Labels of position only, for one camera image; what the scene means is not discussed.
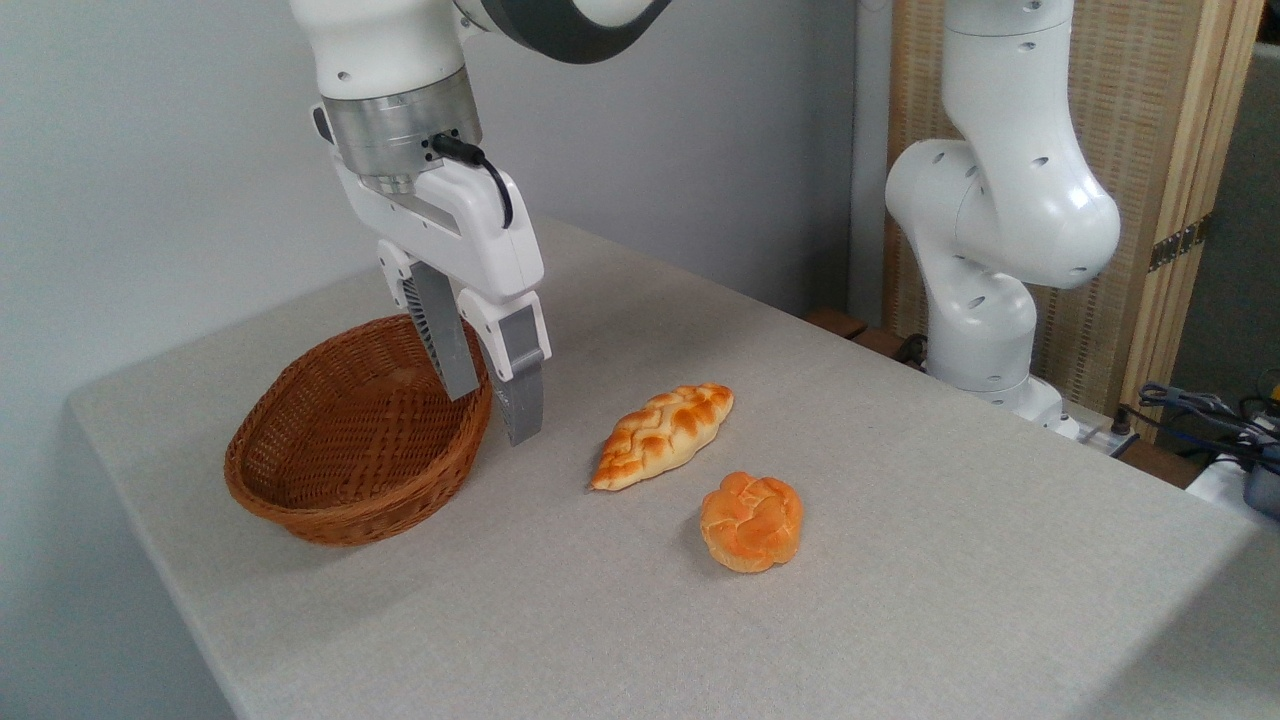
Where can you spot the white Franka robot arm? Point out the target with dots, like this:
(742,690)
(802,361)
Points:
(1000,200)

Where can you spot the brown wicker basket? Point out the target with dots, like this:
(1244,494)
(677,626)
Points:
(350,450)

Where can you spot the dark metal screen hinge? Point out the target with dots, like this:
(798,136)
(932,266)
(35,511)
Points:
(1178,244)

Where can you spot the brown wooden block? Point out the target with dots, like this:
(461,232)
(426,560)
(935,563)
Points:
(835,322)
(878,342)

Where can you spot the long braided bread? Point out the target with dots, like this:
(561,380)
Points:
(660,432)

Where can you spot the round braided bread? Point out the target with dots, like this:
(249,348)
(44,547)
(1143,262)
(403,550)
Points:
(752,522)

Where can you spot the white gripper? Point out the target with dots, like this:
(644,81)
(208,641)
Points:
(470,235)

